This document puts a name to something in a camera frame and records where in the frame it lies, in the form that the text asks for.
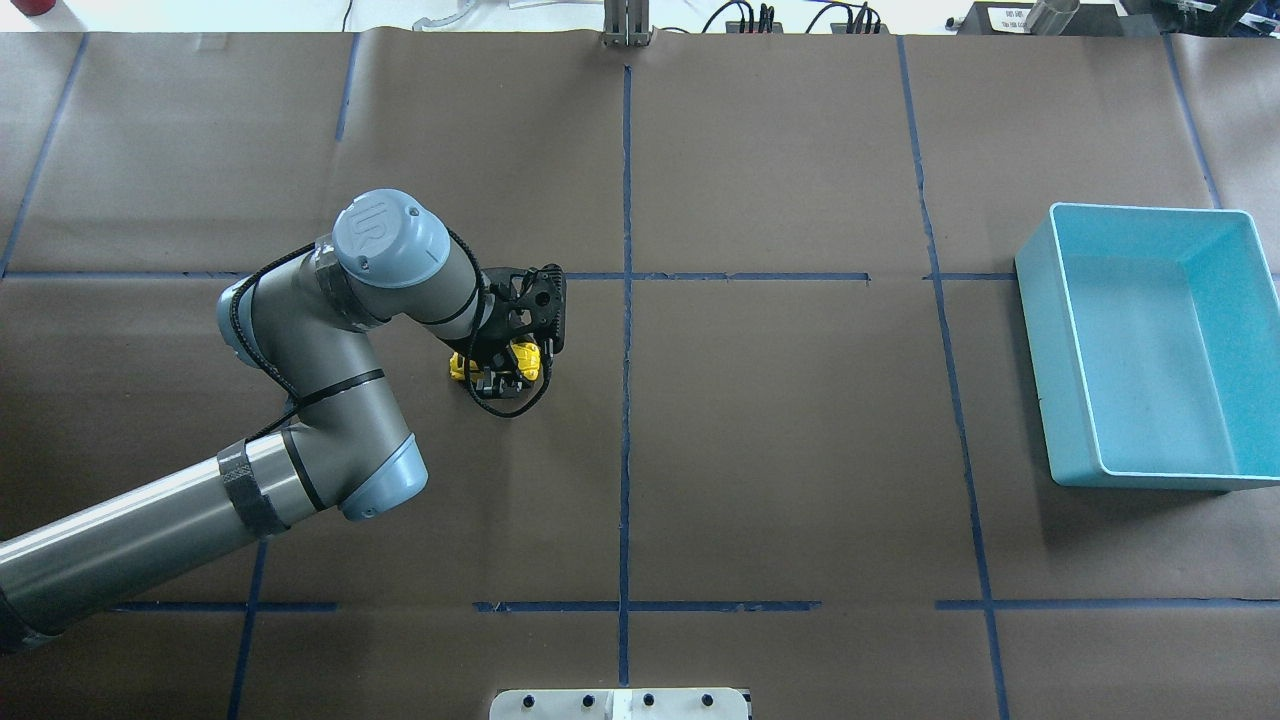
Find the black power strip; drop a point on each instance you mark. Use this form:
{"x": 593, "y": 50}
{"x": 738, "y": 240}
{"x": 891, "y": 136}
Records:
{"x": 840, "y": 18}

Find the steel cylinder weight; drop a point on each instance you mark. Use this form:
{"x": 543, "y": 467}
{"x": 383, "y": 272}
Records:
{"x": 1050, "y": 18}

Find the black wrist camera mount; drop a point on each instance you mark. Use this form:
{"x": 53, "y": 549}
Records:
{"x": 546, "y": 282}

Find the light blue plastic bin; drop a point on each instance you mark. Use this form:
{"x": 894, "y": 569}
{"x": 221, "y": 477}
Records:
{"x": 1154, "y": 339}

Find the aluminium frame post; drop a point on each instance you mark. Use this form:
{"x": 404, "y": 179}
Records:
{"x": 627, "y": 23}

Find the red fire extinguisher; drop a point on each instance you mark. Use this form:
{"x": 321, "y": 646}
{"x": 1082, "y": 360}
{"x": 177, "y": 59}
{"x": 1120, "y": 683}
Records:
{"x": 34, "y": 8}

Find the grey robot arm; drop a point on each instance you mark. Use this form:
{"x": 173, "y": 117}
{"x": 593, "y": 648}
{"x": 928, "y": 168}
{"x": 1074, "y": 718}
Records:
{"x": 337, "y": 438}

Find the yellow beetle toy car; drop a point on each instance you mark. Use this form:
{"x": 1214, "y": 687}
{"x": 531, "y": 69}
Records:
{"x": 527, "y": 356}

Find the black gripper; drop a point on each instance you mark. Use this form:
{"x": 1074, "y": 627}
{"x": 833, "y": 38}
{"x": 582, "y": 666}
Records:
{"x": 489, "y": 352}

